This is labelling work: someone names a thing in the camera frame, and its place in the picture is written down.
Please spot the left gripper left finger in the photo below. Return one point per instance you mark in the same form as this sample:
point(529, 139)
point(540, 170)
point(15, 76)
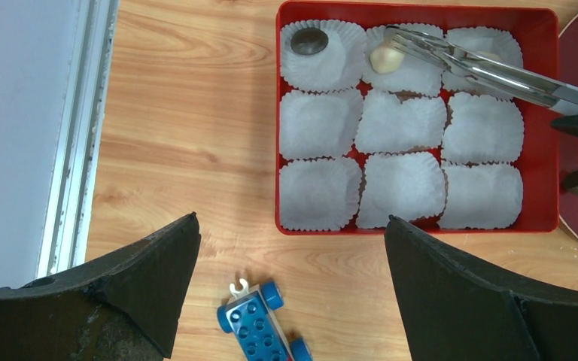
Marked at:
point(124, 305)

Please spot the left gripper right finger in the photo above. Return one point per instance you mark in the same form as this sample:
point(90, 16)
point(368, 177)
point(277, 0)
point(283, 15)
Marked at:
point(457, 306)

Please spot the metal tongs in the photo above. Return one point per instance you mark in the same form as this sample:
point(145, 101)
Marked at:
point(519, 83)

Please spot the red chocolate box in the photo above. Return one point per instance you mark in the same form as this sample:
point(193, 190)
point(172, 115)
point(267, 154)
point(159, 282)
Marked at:
point(536, 30)

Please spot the white chocolate piece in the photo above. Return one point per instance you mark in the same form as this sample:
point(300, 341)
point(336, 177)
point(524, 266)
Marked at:
point(385, 59)

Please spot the dark oval chocolate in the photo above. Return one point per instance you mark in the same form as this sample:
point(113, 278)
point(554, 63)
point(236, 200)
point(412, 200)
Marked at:
point(309, 41)

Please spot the white heart chocolate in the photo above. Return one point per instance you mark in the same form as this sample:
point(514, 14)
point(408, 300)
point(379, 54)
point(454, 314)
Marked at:
point(488, 56)

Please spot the blue red toy car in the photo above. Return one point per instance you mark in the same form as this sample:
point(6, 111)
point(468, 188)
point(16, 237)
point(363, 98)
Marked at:
point(249, 315)

